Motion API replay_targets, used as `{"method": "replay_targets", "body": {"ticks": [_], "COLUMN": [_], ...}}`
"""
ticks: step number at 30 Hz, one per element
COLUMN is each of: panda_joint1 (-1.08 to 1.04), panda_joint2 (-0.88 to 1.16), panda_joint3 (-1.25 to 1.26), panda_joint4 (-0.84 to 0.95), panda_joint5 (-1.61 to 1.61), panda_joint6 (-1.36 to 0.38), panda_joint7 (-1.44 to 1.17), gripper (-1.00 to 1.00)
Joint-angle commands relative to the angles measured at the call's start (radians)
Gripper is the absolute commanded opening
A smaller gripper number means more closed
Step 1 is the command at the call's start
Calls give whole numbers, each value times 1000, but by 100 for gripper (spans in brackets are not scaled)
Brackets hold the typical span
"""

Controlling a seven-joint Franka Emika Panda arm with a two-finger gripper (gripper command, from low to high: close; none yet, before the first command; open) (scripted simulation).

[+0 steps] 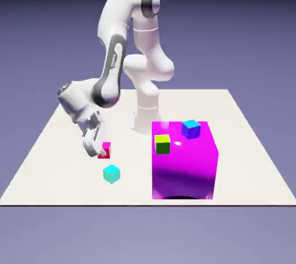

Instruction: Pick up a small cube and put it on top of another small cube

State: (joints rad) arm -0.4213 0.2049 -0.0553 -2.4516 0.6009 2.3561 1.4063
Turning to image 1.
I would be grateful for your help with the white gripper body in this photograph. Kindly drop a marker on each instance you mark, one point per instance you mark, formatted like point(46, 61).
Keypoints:
point(91, 137)

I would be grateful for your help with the small cyan cube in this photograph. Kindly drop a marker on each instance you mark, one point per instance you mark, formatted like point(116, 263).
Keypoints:
point(111, 174)

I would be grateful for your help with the large magenta box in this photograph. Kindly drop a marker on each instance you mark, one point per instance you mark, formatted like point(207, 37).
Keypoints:
point(185, 166)

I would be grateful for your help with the small green cube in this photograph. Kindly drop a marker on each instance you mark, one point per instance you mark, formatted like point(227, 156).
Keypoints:
point(162, 144)

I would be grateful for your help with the small blue cube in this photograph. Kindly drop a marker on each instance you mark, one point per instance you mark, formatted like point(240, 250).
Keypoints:
point(190, 129)

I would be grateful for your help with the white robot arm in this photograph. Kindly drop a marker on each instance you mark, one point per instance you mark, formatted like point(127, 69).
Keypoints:
point(143, 37)

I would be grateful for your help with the small red cube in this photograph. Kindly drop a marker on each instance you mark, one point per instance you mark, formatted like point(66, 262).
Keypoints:
point(106, 149)

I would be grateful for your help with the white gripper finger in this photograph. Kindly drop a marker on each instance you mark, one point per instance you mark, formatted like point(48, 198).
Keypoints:
point(102, 152)

